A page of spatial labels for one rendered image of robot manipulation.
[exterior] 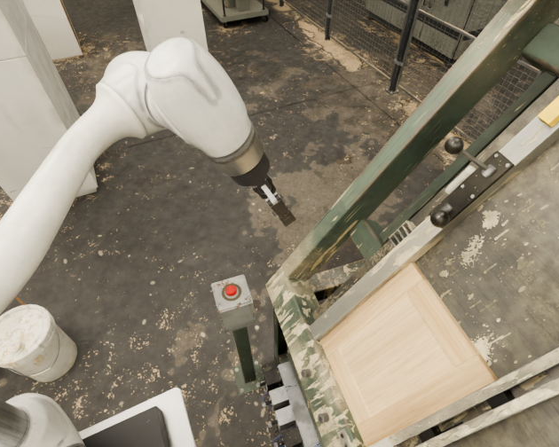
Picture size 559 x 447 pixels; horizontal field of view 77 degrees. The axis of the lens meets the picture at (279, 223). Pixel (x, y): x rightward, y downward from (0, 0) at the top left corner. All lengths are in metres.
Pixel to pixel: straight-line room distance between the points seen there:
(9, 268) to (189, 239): 2.14
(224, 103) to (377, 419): 0.88
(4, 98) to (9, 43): 0.33
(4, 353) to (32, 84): 1.52
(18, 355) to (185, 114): 1.77
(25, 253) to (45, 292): 2.22
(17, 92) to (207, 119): 2.28
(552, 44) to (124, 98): 0.90
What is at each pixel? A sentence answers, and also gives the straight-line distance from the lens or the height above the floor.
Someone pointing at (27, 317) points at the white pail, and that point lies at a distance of 2.20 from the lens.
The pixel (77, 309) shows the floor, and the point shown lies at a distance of 2.55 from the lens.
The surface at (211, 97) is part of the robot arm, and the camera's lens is 0.49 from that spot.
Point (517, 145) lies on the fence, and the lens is 0.90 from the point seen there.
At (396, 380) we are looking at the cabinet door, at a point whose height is 1.05.
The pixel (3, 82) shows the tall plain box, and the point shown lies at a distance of 2.70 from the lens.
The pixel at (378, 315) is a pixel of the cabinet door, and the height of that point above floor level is 1.09.
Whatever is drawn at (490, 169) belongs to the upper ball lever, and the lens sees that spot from 0.88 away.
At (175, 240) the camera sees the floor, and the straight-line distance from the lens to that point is 2.61.
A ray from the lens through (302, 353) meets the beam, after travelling 1.21.
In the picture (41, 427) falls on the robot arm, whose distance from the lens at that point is 1.05.
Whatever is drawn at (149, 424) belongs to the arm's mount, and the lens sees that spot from 1.25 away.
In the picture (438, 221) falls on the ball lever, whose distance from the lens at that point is 0.79.
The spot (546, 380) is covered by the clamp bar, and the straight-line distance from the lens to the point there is 0.86.
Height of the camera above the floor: 1.99
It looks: 50 degrees down
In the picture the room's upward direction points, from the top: straight up
